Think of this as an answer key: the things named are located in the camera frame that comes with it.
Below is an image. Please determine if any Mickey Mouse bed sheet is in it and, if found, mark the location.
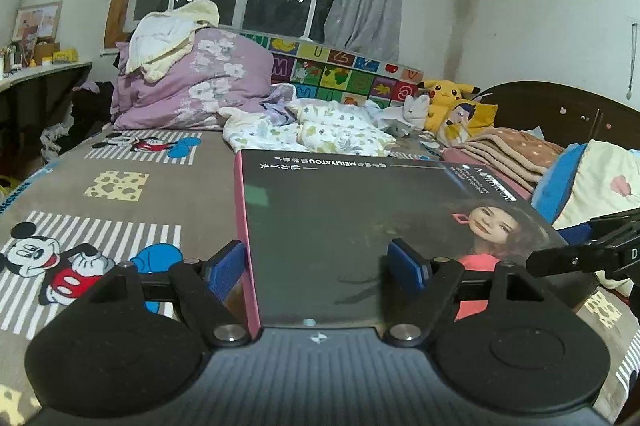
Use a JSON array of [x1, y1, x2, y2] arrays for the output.
[[1, 131, 637, 425]]

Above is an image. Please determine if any alphabet foam play mat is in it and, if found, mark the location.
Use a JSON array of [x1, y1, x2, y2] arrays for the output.
[[241, 31, 423, 109]]

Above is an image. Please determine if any pink box lid with photo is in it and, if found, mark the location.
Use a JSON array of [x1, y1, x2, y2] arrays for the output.
[[234, 150, 563, 333]]

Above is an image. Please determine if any white leaf-print blanket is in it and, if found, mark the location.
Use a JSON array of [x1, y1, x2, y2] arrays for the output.
[[220, 99, 396, 157]]

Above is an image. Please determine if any folded pink blanket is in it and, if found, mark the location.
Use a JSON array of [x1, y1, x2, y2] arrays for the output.
[[442, 127, 564, 199]]

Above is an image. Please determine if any Pikachu plush toy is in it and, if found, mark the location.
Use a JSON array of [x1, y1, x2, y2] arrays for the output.
[[418, 80, 498, 147]]

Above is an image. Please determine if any purple floral duvet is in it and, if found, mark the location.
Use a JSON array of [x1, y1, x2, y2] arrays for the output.
[[111, 28, 273, 131]]

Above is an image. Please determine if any cluttered side desk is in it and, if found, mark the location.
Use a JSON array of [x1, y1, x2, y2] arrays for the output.
[[1, 61, 92, 177]]

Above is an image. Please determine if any cream and blue quilt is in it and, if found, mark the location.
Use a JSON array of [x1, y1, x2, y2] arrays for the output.
[[552, 140, 639, 298]]

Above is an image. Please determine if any white plush toy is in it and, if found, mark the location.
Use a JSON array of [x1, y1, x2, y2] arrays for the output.
[[402, 94, 431, 131]]

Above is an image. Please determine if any cream clothes pile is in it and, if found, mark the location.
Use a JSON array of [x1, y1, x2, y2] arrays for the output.
[[126, 0, 219, 83]]

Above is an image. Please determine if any dark wooden headboard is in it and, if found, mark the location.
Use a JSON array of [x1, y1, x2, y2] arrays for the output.
[[476, 81, 640, 149]]

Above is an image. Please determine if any picture board on desk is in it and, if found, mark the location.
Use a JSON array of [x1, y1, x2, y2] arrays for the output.
[[11, 1, 63, 42]]

